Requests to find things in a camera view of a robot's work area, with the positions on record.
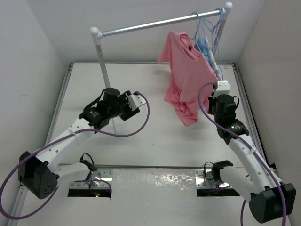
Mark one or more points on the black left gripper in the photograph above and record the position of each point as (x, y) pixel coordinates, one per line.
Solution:
(124, 98)

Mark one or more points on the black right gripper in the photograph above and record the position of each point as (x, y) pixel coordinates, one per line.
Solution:
(211, 100)

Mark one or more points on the pink t shirt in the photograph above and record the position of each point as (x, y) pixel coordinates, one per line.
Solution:
(190, 70)

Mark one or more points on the light blue wire hanger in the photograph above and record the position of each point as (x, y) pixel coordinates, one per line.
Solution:
(192, 31)

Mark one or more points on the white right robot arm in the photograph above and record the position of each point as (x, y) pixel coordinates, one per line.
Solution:
(268, 196)

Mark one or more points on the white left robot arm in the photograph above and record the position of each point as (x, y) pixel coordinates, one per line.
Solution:
(42, 173)

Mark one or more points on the patterned white garment on hanger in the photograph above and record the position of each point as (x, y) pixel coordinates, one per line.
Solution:
(212, 60)

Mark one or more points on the blue t shirt on hanger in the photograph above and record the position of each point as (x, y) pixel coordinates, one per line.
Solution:
(200, 45)

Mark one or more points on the blue hanger at rack end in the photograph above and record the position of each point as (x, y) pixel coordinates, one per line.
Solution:
(217, 32)

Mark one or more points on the white foreground cover board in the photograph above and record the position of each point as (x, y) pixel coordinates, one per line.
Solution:
(140, 197)

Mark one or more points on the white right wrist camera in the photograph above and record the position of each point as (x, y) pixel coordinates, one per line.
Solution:
(221, 88)

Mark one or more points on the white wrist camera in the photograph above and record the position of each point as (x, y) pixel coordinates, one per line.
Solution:
(135, 101)
(221, 88)

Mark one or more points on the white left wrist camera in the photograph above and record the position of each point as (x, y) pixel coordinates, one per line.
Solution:
(135, 101)

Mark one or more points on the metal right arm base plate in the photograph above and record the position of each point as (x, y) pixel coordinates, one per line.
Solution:
(204, 180)

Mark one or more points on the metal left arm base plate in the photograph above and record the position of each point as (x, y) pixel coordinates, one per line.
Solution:
(95, 180)

